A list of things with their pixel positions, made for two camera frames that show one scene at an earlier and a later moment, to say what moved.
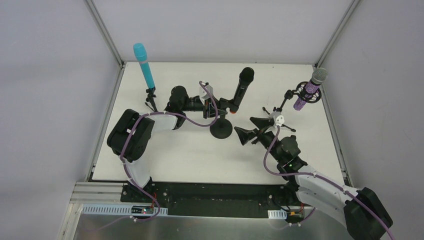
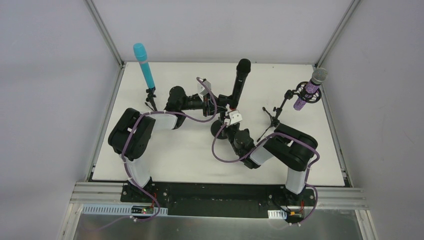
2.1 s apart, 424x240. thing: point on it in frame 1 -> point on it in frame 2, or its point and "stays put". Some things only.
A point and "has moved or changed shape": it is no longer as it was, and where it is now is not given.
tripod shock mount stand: [298, 94] stays put
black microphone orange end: [246, 76] has moved or changed shape
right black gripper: [260, 131] -> [228, 125]
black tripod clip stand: [150, 96] stays put
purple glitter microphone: [318, 76] stays put
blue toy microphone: [141, 53] stays put
